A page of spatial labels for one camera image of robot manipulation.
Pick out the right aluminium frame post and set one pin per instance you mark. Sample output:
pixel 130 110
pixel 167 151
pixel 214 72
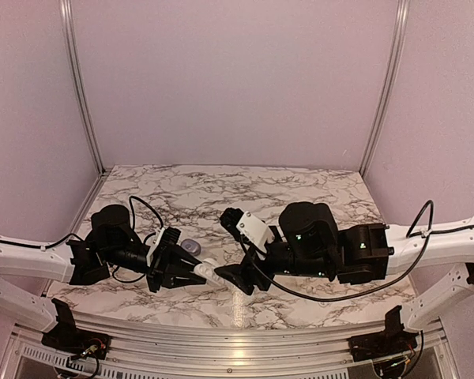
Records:
pixel 392 70

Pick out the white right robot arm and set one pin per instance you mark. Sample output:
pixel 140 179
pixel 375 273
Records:
pixel 416 247

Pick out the aluminium front rail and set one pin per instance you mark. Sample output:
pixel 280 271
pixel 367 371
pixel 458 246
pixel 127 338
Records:
pixel 140 350

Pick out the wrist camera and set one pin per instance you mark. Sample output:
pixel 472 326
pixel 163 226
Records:
pixel 239 223
pixel 167 236

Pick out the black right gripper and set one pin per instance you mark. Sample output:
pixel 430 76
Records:
pixel 240 275

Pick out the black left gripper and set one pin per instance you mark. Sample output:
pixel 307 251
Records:
pixel 169 262

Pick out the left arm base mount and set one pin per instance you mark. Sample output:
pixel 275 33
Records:
pixel 75 341

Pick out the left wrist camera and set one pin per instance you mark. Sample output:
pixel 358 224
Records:
pixel 167 236

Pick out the left aluminium frame post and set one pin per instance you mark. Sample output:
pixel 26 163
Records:
pixel 68 26

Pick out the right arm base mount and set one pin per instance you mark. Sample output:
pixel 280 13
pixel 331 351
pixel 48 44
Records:
pixel 380 344

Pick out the purple earbud charging case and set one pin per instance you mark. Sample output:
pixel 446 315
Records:
pixel 191 246

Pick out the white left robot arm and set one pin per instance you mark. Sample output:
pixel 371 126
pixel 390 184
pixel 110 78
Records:
pixel 51 262

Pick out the aluminium frame post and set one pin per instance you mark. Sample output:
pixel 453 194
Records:
pixel 68 26
pixel 392 70

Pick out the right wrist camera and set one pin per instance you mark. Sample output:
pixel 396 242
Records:
pixel 239 223

